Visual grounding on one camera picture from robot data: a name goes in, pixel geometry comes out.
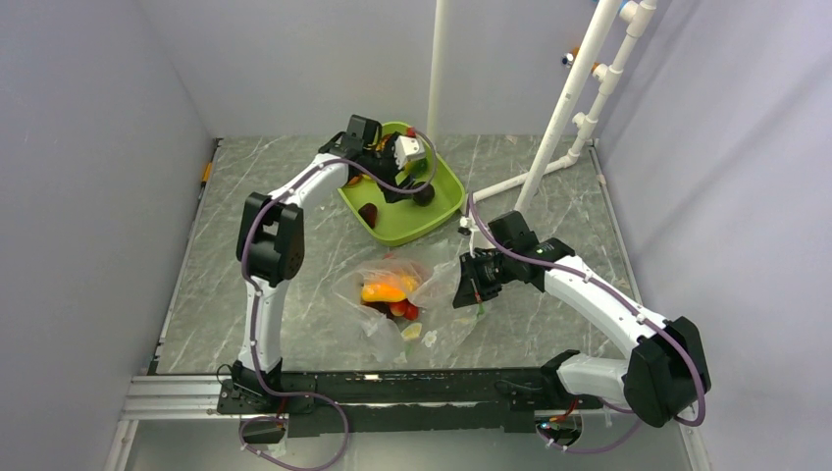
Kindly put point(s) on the white pvc pipe frame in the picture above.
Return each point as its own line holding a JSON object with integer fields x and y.
{"x": 638, "y": 16}

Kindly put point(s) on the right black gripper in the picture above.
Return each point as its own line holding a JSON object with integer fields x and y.
{"x": 472, "y": 288}

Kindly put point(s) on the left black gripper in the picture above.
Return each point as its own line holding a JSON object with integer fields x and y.
{"x": 391, "y": 180}

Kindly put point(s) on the green plastic tray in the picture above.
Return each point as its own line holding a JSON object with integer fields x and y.
{"x": 401, "y": 222}

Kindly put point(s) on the small dark red fig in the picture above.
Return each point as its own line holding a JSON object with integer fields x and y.
{"x": 369, "y": 214}

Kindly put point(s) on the clear plastic bag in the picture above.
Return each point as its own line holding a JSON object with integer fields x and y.
{"x": 431, "y": 275}

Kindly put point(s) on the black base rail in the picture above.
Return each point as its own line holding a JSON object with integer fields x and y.
{"x": 513, "y": 400}

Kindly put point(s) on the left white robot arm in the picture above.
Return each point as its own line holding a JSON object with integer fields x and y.
{"x": 271, "y": 241}

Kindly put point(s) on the red grape bunch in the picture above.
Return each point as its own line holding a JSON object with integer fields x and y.
{"x": 403, "y": 309}

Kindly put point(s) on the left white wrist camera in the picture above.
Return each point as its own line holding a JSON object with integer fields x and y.
{"x": 408, "y": 149}

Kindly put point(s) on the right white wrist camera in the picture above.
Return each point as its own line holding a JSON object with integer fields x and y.
{"x": 468, "y": 229}

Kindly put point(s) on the dark purple mangosteen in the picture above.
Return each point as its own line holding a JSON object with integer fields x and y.
{"x": 425, "y": 196}

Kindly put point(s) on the orange yellow fake mango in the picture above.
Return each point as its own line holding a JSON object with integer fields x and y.
{"x": 380, "y": 291}

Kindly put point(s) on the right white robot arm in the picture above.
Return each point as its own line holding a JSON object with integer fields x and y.
{"x": 663, "y": 374}

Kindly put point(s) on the orange hook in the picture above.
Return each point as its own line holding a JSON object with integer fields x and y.
{"x": 569, "y": 58}

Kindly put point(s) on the orange handled tool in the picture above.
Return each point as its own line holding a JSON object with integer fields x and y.
{"x": 205, "y": 175}

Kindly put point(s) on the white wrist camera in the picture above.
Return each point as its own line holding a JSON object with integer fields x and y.
{"x": 468, "y": 229}
{"x": 408, "y": 149}

